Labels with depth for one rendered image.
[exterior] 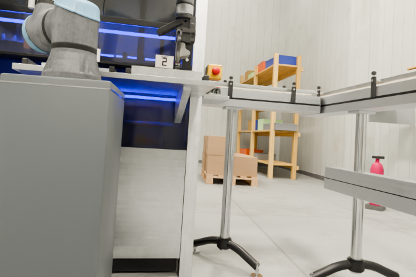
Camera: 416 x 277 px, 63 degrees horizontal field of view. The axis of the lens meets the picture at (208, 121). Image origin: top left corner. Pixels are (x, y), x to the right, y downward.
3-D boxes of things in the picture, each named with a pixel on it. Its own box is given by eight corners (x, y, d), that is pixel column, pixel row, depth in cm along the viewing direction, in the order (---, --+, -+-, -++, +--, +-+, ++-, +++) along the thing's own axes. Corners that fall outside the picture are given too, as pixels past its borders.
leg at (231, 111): (213, 247, 185) (222, 107, 189) (229, 247, 187) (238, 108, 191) (217, 252, 177) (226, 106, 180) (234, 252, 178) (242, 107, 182)
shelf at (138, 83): (51, 87, 161) (51, 83, 161) (197, 99, 173) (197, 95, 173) (11, 68, 113) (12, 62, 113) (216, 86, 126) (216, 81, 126)
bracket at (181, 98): (174, 122, 162) (175, 96, 163) (180, 123, 163) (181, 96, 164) (181, 120, 129) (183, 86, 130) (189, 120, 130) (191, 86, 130)
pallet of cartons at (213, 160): (248, 177, 604) (250, 138, 607) (258, 187, 485) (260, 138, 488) (200, 174, 604) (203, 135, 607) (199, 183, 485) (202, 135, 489)
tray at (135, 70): (135, 87, 157) (135, 80, 157) (190, 92, 161) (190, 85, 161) (130, 75, 123) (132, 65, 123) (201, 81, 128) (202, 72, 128)
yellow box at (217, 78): (205, 80, 173) (205, 66, 173) (218, 81, 174) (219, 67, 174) (207, 78, 165) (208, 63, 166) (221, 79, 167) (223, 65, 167)
